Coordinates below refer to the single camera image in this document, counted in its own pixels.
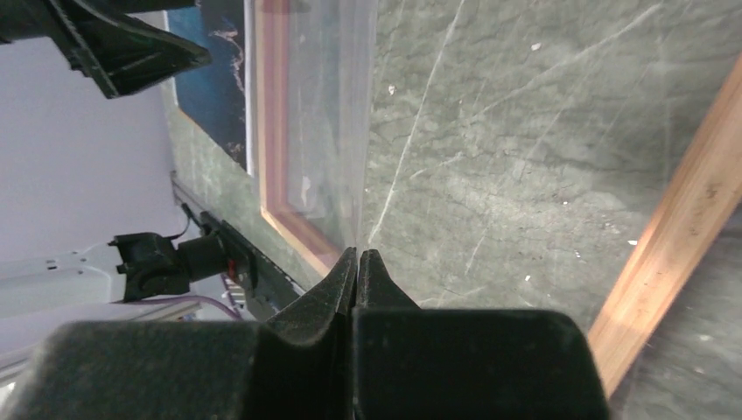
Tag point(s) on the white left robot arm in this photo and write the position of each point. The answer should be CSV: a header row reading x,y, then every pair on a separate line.
x,y
128,269

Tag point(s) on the brown frame backing board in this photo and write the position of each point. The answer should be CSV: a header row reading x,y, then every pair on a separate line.
x,y
203,139

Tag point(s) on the pink wooden picture frame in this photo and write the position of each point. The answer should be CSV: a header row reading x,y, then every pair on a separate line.
x,y
521,153

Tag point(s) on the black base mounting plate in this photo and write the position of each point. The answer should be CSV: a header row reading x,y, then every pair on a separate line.
x,y
255,285

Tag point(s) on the clear acrylic sheet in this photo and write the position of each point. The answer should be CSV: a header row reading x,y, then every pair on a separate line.
x,y
311,77

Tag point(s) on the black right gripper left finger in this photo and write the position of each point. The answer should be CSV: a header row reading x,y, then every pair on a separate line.
x,y
292,366

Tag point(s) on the seascape photo print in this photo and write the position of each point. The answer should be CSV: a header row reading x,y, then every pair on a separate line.
x,y
214,96

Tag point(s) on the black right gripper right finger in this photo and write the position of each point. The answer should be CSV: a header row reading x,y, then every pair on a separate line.
x,y
415,363

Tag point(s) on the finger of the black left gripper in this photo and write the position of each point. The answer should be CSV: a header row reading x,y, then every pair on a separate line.
x,y
105,42

